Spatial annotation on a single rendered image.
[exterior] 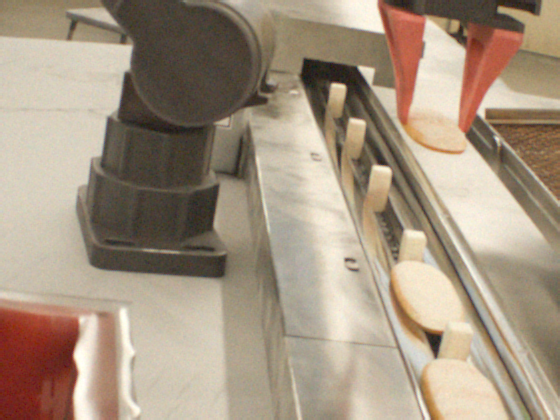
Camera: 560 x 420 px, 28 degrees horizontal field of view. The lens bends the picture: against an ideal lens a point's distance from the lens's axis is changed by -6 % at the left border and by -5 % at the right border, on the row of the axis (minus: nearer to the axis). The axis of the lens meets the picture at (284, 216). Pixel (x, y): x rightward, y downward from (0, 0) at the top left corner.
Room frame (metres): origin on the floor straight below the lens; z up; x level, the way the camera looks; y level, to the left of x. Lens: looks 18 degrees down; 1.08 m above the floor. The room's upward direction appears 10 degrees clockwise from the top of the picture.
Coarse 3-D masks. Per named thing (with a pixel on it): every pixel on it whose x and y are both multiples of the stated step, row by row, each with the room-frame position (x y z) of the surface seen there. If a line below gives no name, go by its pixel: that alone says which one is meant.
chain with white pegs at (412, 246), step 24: (312, 72) 1.30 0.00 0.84; (336, 96) 1.09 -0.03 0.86; (336, 120) 1.08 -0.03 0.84; (360, 120) 0.96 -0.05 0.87; (360, 144) 0.95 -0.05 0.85; (360, 168) 0.92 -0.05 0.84; (384, 168) 0.82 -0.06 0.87; (384, 192) 0.81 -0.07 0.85; (384, 216) 0.80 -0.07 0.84; (408, 240) 0.67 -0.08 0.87; (432, 336) 0.60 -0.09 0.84; (456, 336) 0.53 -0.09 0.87
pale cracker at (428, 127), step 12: (420, 108) 0.74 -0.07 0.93; (432, 108) 0.75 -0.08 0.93; (408, 120) 0.71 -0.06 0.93; (420, 120) 0.70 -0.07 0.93; (432, 120) 0.70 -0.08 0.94; (444, 120) 0.71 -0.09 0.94; (408, 132) 0.69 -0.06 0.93; (420, 132) 0.68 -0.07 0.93; (432, 132) 0.68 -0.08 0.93; (444, 132) 0.68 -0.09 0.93; (456, 132) 0.69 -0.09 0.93; (420, 144) 0.67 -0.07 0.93; (432, 144) 0.67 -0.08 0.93; (444, 144) 0.67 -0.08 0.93; (456, 144) 0.67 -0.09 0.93
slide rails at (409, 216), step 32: (320, 96) 1.12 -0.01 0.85; (352, 96) 1.15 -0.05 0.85; (384, 160) 0.92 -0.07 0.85; (352, 192) 0.81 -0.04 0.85; (416, 224) 0.76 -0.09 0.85; (384, 256) 0.68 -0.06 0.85; (384, 288) 0.63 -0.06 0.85; (480, 320) 0.60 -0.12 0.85; (416, 352) 0.54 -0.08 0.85; (480, 352) 0.56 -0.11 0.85; (512, 384) 0.52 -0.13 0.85; (512, 416) 0.48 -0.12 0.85
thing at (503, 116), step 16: (496, 112) 0.96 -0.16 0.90; (512, 112) 0.96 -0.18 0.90; (528, 112) 0.96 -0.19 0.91; (544, 112) 0.97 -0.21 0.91; (480, 128) 0.92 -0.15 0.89; (496, 128) 0.94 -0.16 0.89; (528, 128) 0.95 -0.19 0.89; (544, 128) 0.95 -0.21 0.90; (512, 144) 0.89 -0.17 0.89; (512, 160) 0.82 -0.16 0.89; (528, 176) 0.77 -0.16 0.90; (544, 176) 0.80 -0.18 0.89; (544, 192) 0.73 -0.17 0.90; (544, 208) 0.73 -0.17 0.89
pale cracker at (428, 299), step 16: (400, 272) 0.64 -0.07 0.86; (416, 272) 0.64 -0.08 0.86; (432, 272) 0.64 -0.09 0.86; (400, 288) 0.62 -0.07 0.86; (416, 288) 0.61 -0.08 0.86; (432, 288) 0.62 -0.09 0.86; (448, 288) 0.62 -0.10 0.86; (400, 304) 0.60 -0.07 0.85; (416, 304) 0.59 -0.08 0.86; (432, 304) 0.59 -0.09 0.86; (448, 304) 0.59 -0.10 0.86; (416, 320) 0.58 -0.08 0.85; (432, 320) 0.58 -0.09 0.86; (448, 320) 0.58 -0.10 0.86; (464, 320) 0.59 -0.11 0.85
